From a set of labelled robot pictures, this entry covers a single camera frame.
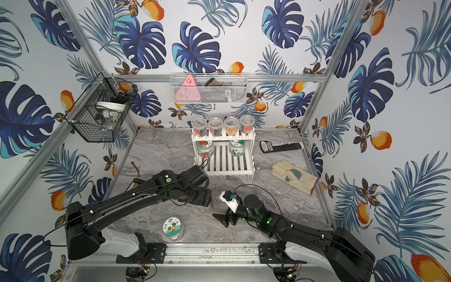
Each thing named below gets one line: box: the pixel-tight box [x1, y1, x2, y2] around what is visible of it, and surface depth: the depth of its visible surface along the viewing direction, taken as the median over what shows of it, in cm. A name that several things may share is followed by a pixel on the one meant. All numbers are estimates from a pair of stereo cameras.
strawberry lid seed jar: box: [195, 140, 215, 159], surface depth 88 cm
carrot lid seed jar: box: [162, 216, 186, 242], surface depth 76 cm
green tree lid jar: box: [229, 139, 247, 157], surface depth 89 cm
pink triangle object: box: [173, 74, 201, 102], surface depth 92 cm
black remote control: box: [259, 140, 304, 154], surface depth 113 cm
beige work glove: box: [270, 159, 319, 196], surface depth 100 cm
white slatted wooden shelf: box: [191, 128, 256, 184], surface depth 89 cm
